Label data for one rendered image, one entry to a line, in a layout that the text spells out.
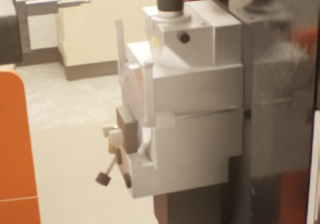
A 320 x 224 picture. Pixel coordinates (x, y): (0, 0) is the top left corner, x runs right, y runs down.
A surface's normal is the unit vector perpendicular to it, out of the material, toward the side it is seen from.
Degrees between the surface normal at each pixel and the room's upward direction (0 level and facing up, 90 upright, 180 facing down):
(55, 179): 0
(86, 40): 90
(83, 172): 0
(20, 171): 90
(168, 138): 90
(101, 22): 90
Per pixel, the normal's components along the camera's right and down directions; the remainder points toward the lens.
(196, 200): 0.27, 0.37
